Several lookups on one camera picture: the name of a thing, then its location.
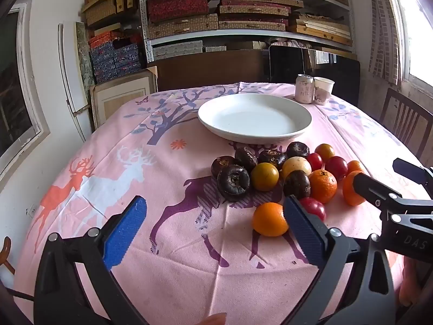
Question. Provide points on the bright window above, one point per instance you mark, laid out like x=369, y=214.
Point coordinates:
x=423, y=40

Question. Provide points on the small mandarin orange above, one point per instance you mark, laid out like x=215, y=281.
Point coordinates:
x=355, y=166

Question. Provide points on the dark brown wooden board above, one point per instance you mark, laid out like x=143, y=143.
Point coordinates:
x=209, y=71

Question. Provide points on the shelf of patterned boxes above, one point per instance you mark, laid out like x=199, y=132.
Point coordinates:
x=182, y=27

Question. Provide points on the white leaning board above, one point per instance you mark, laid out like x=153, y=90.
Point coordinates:
x=67, y=74

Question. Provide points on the pink deer print tablecloth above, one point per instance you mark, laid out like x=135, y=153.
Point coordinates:
x=189, y=260

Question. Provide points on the orange-yellow passion fruit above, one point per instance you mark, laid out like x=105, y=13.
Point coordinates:
x=265, y=177
x=324, y=151

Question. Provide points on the grey marble slab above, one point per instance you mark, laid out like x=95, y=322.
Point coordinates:
x=84, y=57

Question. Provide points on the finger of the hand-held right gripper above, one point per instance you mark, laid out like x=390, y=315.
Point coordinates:
x=375, y=191
x=409, y=172

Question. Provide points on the pink bundled cloth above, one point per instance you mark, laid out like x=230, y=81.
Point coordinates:
x=287, y=43

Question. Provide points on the beige picture frame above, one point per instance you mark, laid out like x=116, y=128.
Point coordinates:
x=118, y=98

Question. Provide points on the white oval plate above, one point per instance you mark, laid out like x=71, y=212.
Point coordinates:
x=253, y=118

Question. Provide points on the brown curved wooden chair part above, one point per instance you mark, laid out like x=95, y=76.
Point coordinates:
x=6, y=249

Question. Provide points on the white wall socket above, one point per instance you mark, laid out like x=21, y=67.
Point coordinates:
x=31, y=210

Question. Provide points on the white window frame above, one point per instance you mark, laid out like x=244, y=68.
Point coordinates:
x=30, y=108

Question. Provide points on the white drink can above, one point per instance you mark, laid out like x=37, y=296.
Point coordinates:
x=304, y=89

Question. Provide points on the black glossy panel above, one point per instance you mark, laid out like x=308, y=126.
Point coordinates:
x=341, y=74

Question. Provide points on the dark wooden chair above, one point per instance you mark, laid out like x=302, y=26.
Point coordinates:
x=411, y=102

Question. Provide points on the large dark water chestnut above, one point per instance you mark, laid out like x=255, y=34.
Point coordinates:
x=233, y=182

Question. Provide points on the white paper cup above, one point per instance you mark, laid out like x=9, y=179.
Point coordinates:
x=324, y=91

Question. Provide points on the stack of blue patterned boxes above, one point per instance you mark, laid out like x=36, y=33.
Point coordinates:
x=115, y=59

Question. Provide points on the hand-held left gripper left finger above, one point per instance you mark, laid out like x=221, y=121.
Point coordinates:
x=125, y=233

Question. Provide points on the white metal shelving rack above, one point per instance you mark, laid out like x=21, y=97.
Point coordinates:
x=143, y=13

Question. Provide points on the beige patterned curtain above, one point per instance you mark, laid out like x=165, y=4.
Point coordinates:
x=385, y=34

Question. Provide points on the pale yellow passion fruit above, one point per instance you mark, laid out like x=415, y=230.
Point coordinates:
x=296, y=166

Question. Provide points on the small red passion fruit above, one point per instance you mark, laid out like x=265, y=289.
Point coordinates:
x=314, y=161

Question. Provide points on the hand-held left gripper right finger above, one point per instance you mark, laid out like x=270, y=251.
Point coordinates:
x=304, y=233

